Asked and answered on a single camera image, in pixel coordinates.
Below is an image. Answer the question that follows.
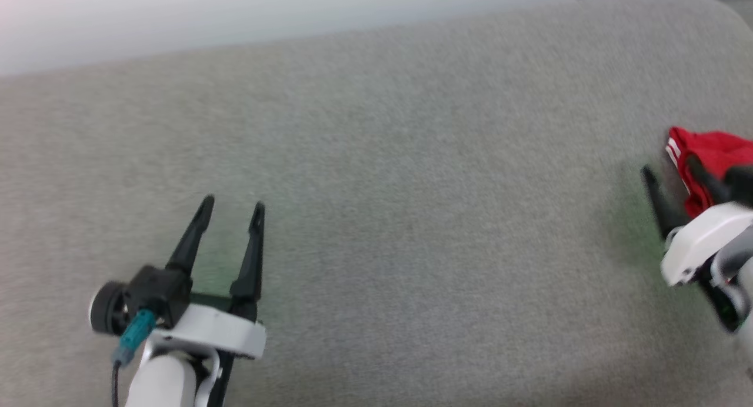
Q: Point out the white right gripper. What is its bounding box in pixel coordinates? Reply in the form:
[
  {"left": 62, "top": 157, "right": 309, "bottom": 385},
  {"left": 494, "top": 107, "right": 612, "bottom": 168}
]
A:
[{"left": 640, "top": 154, "right": 753, "bottom": 288}]

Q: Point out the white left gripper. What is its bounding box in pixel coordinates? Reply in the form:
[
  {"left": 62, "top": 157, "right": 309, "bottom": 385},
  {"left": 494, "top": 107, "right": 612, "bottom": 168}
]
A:
[{"left": 144, "top": 195, "right": 268, "bottom": 407}]

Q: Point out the red white basketball jersey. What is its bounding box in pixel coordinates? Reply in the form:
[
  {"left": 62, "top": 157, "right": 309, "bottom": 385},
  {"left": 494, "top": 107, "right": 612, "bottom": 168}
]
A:
[{"left": 666, "top": 126, "right": 753, "bottom": 219}]

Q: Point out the grey fabric sofa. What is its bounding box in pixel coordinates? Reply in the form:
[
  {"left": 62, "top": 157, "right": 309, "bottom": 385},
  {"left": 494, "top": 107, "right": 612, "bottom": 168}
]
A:
[{"left": 0, "top": 0, "right": 753, "bottom": 407}]

